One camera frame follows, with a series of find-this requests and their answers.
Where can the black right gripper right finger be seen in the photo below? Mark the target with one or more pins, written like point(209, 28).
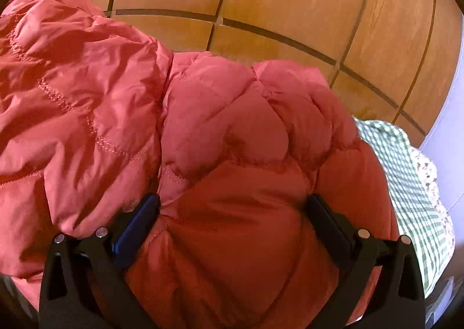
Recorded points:
point(380, 283)

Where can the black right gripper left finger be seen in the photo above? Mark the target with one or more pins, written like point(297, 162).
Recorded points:
point(83, 283)

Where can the red quilted puffer jacket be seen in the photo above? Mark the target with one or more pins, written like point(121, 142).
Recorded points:
point(95, 114)

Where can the black smartphone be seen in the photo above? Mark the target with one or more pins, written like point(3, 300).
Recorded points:
point(438, 301)

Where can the green checkered bed sheet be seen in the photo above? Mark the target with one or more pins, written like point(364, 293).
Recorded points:
point(415, 214)

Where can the floral bed cover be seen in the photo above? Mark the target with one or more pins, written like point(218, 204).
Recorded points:
point(427, 174)

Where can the wooden wardrobe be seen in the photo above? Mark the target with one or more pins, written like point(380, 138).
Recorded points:
point(392, 60)

